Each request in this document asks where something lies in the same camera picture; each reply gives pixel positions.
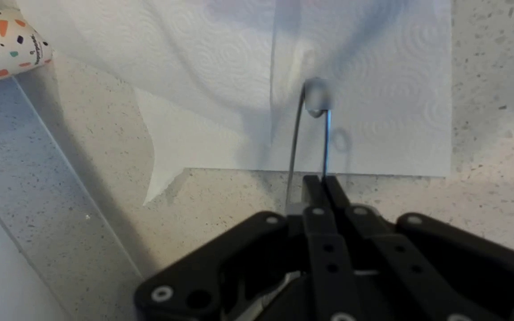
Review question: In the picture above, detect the white speckled rolled mat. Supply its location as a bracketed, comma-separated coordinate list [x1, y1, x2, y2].
[0, 5, 53, 93]

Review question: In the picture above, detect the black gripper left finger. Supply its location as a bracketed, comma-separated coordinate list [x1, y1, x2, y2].
[131, 173, 354, 321]

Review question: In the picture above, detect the thin metal wire loop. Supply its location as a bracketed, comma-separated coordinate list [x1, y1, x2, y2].
[283, 75, 333, 218]

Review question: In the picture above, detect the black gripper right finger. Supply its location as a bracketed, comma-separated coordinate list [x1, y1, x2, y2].
[322, 175, 514, 321]

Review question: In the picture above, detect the white paper towel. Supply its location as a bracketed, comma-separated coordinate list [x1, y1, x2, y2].
[14, 0, 454, 209]

